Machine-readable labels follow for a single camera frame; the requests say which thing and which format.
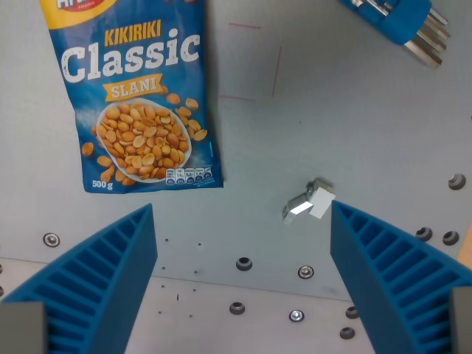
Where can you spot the silver screw in table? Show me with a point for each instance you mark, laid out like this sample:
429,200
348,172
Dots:
296,315
305,272
51,239

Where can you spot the small silver metal connector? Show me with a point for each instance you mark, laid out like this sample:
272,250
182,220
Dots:
308,203

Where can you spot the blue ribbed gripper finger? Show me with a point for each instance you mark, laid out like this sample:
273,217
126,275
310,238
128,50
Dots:
96,280
398,280

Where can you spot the blue peanut snack bag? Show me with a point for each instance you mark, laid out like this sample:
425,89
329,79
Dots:
136,99

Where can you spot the blue hex key set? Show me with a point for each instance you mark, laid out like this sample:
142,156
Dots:
402,24

